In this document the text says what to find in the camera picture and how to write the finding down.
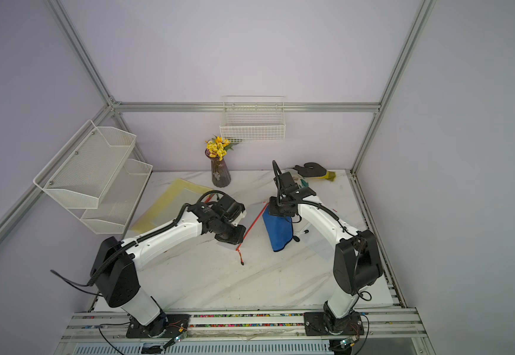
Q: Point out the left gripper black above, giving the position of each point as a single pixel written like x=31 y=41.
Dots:
x=237 y=238

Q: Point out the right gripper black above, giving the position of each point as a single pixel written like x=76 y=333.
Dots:
x=273 y=208

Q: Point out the blue microfiber cleaning cloth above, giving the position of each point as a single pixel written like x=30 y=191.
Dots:
x=280 y=230

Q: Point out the red zipper mesh document bag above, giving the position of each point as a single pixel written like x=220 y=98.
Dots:
x=253 y=215

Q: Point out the clear white mesh document bag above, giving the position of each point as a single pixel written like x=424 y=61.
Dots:
x=312 y=239

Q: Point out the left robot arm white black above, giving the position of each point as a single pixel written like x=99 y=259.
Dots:
x=115 y=270

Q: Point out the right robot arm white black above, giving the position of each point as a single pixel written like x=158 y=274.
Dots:
x=357 y=263

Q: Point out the yellow mesh document bag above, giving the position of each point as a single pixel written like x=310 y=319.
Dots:
x=167 y=206

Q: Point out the dark purple glass vase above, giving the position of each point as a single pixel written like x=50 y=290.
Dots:
x=220 y=174

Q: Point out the black yellow work glove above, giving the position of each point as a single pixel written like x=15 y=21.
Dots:
x=314 y=170

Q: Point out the yellow artificial flowers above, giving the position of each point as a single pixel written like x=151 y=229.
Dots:
x=218 y=147

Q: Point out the white two-tier mesh shelf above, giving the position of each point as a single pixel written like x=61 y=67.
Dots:
x=96 y=179

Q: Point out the white wire wall basket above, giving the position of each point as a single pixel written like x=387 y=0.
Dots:
x=253 y=118

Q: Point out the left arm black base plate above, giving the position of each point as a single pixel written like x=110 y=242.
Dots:
x=164 y=326

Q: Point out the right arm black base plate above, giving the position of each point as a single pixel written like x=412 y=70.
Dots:
x=322 y=324

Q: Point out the aluminium frame rail base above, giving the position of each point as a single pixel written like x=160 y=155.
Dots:
x=252 y=332

